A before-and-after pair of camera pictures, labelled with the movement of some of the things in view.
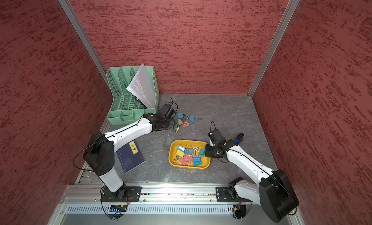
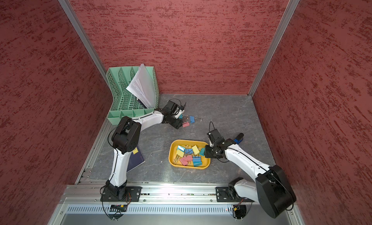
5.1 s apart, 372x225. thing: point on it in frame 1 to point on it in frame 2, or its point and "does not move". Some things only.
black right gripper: (208, 152) does not move
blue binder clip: (189, 151) does not move
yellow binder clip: (177, 130) to (195, 150)
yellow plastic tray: (206, 161) does not move
